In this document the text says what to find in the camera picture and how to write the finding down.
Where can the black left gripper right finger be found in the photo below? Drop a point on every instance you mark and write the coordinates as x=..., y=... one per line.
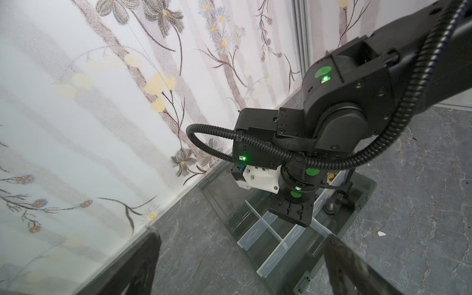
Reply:
x=351, y=275

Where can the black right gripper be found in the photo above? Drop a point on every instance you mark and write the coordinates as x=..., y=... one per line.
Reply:
x=277, y=138

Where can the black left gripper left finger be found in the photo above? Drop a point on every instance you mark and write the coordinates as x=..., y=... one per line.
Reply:
x=132, y=272

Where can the black hex bolt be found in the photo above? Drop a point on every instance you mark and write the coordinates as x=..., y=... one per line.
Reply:
x=332, y=205

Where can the brass wing nut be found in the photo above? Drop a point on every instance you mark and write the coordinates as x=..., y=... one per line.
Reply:
x=330, y=177

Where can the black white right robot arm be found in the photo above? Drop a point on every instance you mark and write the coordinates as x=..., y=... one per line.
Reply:
x=357, y=101

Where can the green plastic organizer box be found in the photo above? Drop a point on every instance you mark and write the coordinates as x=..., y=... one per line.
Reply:
x=285, y=256

